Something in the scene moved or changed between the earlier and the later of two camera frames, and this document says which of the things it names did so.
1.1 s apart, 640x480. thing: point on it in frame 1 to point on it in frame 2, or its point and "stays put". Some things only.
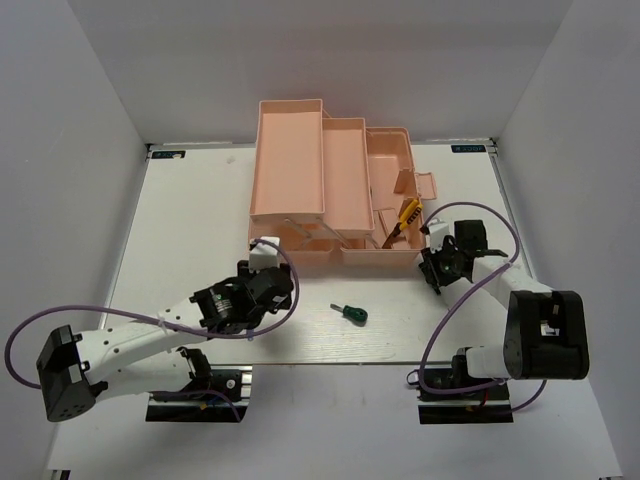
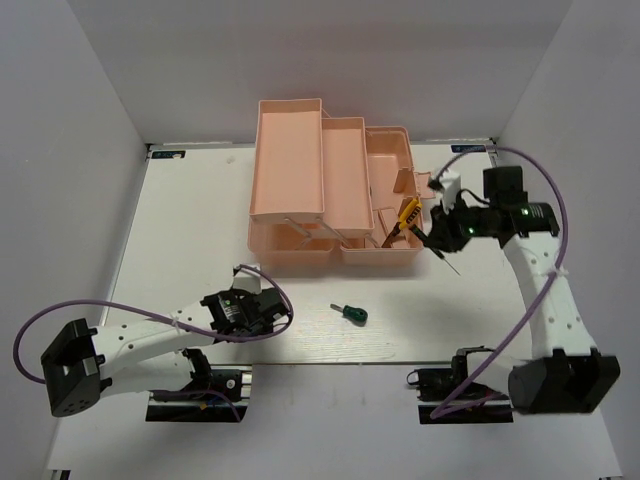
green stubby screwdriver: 357,316 stays put
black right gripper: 434,276 to 441,233
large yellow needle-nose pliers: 409,215 stays put
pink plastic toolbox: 327,186 stays put
